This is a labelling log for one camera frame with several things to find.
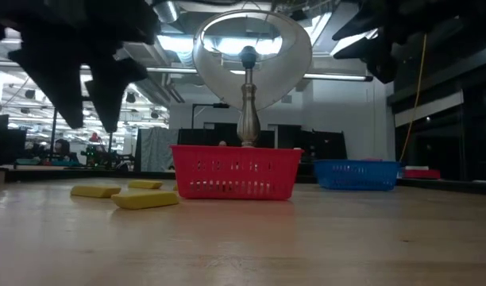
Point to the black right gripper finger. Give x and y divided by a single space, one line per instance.
382 57
366 25

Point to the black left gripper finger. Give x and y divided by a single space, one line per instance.
112 87
56 75

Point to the yellow rectangular eraser block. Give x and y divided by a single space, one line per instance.
143 200
145 184
94 192

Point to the long ceiling tube light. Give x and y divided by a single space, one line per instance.
334 77

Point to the machine with green lights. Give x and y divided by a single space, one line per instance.
93 154

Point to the person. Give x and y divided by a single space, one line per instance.
62 147

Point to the grey cloth cover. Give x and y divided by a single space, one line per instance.
155 149

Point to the black monitor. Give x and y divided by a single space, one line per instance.
6 139

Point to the white lamp shade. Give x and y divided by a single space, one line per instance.
282 79

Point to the black stand with boom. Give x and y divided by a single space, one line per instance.
211 105

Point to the black partition screen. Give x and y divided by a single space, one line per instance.
322 147

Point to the white flat object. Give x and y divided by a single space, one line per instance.
417 167

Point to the red flat tray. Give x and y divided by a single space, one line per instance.
421 174

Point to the person's head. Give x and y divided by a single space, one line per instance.
222 143

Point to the blue plastic basket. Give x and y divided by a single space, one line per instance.
356 183

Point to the red plastic basket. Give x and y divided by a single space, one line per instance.
235 153

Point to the black metal post frame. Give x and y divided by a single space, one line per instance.
53 131

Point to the silver ceiling air duct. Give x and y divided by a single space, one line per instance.
165 10

